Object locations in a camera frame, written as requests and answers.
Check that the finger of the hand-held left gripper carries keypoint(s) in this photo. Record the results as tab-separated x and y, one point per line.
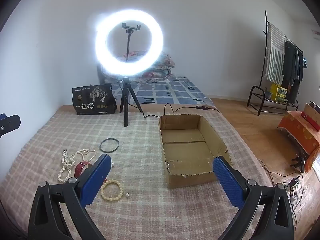
11	123

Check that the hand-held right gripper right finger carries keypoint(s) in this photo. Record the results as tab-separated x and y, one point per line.
225	177

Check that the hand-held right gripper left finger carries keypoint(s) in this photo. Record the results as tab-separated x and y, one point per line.
96	177

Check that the cardboard box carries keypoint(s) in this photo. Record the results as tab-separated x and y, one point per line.
185	152

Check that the pink plaid blanket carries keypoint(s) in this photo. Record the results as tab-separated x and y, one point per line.
150	217

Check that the black gadget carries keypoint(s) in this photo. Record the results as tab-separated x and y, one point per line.
300	162

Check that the black printed bag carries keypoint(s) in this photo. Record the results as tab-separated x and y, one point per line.
92	100

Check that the black tripod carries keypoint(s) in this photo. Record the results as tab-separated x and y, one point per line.
125	105

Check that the orange patterned cloth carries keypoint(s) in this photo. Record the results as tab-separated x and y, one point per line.
297	130

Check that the green pot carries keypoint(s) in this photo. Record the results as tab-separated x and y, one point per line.
268	94

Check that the yellow box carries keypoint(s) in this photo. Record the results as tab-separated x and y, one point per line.
276	91

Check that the blue patterned bed sheet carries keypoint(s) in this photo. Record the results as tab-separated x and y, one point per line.
175	90

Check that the long red box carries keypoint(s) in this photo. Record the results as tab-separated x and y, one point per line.
311	122

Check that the brown cardboard piece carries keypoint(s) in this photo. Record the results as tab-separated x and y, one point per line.
310	110

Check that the folded floral quilts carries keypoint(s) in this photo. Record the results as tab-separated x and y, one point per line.
162	65

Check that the dark hanging clothes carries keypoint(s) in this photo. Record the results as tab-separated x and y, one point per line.
291	65

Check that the striped towel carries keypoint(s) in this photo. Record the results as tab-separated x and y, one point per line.
275	55

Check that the black phone holder pole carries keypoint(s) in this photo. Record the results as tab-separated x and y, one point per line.
128	45

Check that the black metal clothes rack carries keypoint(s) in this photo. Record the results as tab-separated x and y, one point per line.
265	20

